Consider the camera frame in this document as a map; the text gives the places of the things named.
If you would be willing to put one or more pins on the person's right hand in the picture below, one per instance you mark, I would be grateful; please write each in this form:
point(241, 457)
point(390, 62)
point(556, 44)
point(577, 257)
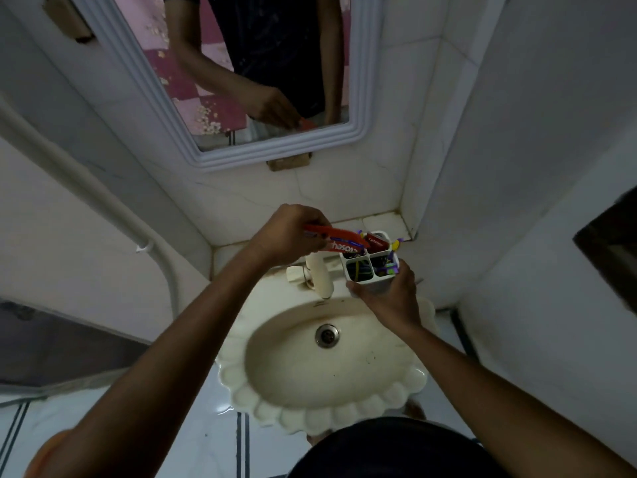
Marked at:
point(395, 306)

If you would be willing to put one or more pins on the small wooden block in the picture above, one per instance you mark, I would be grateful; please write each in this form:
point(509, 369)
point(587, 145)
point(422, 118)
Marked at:
point(288, 162)

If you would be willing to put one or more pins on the dark red tube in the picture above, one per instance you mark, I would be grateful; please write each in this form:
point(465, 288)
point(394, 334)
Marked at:
point(376, 242)

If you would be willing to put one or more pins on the white pipe clip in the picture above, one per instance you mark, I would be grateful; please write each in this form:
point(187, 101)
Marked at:
point(144, 246)

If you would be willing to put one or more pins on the person's right thumb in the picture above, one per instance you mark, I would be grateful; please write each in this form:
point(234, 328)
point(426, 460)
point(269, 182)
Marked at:
point(362, 290)

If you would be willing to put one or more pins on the large wooden block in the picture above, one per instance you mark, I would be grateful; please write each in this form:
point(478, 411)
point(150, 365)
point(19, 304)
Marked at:
point(67, 17)

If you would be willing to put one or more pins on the white tap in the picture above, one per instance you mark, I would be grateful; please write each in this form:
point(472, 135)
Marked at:
point(319, 276)

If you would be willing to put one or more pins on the red toothpaste tube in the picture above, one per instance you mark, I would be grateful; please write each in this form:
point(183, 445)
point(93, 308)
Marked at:
point(343, 237)

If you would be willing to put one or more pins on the cream scalloped washbasin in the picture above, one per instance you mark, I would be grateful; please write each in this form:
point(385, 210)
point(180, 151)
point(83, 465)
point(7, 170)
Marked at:
point(308, 378)

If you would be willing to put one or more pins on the person's left fingers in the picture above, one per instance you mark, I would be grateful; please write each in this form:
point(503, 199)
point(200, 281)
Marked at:
point(316, 217)

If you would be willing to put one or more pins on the purple green toothbrush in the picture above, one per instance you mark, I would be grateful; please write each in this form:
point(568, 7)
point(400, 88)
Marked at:
point(385, 268)

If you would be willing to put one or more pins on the purple yellow toothbrush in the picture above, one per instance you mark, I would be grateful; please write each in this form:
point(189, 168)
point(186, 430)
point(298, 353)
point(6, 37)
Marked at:
point(395, 244)

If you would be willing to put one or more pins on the person's right forearm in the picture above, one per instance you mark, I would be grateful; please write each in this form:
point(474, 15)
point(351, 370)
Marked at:
point(497, 408)

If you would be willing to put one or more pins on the person's dark shirt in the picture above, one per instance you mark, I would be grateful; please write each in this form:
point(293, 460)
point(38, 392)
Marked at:
point(393, 450)

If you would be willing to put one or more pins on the white toothbrush holder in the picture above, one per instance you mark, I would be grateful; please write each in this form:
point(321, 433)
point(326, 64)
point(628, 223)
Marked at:
point(371, 281)

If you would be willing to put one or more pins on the white wall pipe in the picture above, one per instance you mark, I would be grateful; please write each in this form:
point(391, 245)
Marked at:
point(173, 288)

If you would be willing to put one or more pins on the person's left hand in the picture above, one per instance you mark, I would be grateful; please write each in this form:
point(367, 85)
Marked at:
point(283, 233)

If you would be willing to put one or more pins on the white framed mirror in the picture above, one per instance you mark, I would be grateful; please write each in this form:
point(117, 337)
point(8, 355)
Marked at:
point(259, 54)

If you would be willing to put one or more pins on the metal sink drain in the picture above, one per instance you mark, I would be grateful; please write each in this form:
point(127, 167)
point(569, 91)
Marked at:
point(327, 336)

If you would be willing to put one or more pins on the person's left forearm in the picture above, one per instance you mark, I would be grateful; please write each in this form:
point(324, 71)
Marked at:
point(164, 373)

